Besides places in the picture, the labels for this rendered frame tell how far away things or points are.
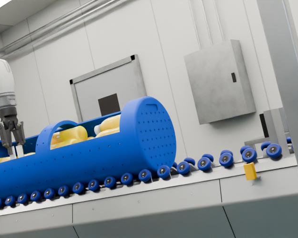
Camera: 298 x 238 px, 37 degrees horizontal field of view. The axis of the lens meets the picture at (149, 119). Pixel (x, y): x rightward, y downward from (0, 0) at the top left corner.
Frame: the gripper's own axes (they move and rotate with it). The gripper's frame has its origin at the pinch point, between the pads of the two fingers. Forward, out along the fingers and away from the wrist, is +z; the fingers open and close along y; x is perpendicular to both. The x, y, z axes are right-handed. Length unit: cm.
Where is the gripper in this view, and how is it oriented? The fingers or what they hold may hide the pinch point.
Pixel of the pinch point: (16, 154)
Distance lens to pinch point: 196.4
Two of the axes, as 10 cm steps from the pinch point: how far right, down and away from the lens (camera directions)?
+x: -8.4, 2.2, 5.0
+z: 2.2, 9.7, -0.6
